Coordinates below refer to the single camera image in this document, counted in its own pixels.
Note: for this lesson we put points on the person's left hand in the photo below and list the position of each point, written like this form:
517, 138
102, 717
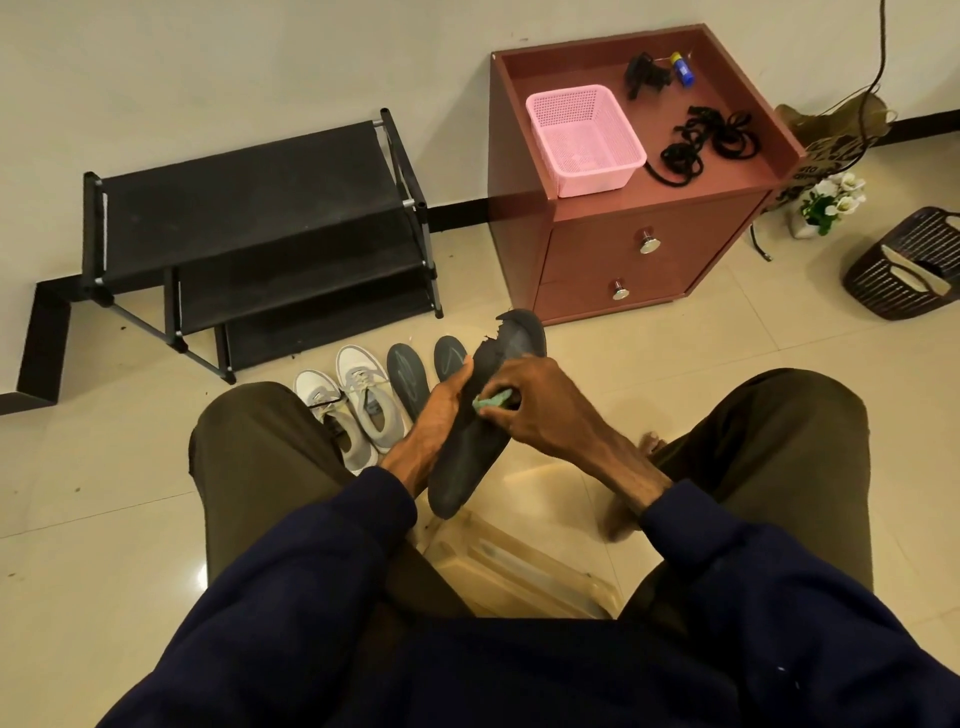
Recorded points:
431, 424

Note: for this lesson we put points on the silver drawer knob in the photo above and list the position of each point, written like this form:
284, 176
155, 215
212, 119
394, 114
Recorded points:
620, 291
649, 242

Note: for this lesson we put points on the blue tube with yellow cap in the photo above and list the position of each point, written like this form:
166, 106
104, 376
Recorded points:
682, 70

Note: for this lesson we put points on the small green cloth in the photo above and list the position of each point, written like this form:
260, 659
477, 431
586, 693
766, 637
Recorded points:
491, 401

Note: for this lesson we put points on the person's left forearm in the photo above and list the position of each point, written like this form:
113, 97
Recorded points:
322, 547

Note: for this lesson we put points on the person's leg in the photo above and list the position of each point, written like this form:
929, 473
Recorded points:
259, 465
795, 450

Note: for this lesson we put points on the grey white sneaker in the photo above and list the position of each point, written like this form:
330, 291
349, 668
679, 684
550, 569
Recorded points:
375, 401
345, 431

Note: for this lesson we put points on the dark grey shoe insole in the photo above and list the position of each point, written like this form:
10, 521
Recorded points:
448, 358
480, 450
409, 379

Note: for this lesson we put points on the person's right thumb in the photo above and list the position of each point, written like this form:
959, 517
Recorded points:
504, 423

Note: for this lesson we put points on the dark woven plastic basket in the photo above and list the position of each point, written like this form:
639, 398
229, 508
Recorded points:
892, 289

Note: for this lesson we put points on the white flowers in pot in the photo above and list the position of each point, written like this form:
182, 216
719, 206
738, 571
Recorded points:
829, 204

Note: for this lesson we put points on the person's right leg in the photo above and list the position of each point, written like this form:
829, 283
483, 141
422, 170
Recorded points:
795, 450

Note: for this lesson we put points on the person's left thumb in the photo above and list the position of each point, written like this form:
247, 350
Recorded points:
459, 381

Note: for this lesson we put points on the black shoelace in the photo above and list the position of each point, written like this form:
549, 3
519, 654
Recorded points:
696, 124
681, 161
736, 136

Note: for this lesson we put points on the person's navy sweater torso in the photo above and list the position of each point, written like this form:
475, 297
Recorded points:
570, 675

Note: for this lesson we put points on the pink plastic basket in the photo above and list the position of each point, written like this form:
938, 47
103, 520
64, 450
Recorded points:
585, 139

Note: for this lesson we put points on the person's left leg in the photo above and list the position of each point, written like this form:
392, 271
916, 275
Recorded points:
259, 465

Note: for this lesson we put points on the person's right hand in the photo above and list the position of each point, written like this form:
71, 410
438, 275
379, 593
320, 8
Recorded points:
551, 412

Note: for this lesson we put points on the black shoe rack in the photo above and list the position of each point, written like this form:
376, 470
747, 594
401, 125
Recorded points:
255, 202

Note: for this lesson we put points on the reddish brown bedside cabinet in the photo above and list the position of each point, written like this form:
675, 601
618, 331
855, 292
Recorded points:
622, 240

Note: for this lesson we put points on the brown paper bag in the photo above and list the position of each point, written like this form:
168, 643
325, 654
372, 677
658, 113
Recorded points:
829, 142

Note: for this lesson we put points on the person's right forearm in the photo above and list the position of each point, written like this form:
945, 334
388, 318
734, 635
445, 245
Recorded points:
720, 540

